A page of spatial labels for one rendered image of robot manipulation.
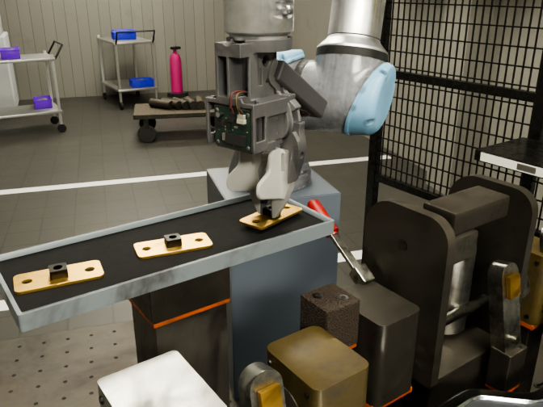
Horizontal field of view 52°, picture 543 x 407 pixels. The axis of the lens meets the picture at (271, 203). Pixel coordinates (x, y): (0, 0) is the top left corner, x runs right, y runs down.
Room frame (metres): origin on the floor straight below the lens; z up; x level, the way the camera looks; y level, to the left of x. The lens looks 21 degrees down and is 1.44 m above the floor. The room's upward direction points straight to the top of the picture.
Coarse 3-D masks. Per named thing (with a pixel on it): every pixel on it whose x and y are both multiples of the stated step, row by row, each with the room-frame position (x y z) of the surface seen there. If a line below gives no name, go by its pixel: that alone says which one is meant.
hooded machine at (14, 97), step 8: (0, 16) 6.86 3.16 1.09; (0, 24) 6.66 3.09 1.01; (0, 32) 6.48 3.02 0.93; (0, 40) 6.36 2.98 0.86; (8, 40) 6.91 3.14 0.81; (0, 64) 6.35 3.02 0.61; (8, 64) 6.39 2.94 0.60; (0, 72) 6.35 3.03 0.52; (8, 72) 6.37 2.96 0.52; (0, 80) 6.34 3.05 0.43; (8, 80) 6.37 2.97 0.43; (0, 88) 6.34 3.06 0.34; (8, 88) 6.36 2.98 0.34; (16, 88) 6.93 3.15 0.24; (0, 96) 6.33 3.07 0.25; (8, 96) 6.36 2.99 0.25; (16, 96) 6.71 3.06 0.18; (0, 104) 6.32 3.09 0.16; (8, 104) 6.35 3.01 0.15; (16, 104) 6.50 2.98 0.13
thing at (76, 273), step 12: (60, 264) 0.50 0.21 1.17; (72, 264) 0.52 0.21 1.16; (84, 264) 0.52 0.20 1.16; (96, 264) 0.52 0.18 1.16; (24, 276) 0.49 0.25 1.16; (36, 276) 0.49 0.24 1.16; (48, 276) 0.49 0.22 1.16; (60, 276) 0.49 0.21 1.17; (72, 276) 0.49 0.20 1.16; (84, 276) 0.49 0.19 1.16; (96, 276) 0.49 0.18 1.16; (24, 288) 0.47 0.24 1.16; (36, 288) 0.47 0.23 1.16; (48, 288) 0.48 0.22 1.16
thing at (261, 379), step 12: (252, 372) 0.42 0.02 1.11; (264, 372) 0.41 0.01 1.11; (276, 372) 0.42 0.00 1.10; (240, 384) 0.42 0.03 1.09; (252, 384) 0.41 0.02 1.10; (264, 384) 0.41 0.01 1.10; (276, 384) 0.41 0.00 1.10; (240, 396) 0.42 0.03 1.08; (252, 396) 0.40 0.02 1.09; (264, 396) 0.40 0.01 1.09; (276, 396) 0.41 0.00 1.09
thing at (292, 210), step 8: (264, 208) 0.64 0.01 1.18; (288, 208) 0.66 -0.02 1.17; (296, 208) 0.66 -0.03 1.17; (248, 216) 0.63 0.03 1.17; (256, 216) 0.63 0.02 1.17; (264, 216) 0.63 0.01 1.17; (280, 216) 0.63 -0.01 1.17; (288, 216) 0.64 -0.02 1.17; (248, 224) 0.61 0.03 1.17; (256, 224) 0.61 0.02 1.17; (264, 224) 0.61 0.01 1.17; (272, 224) 0.61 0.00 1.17
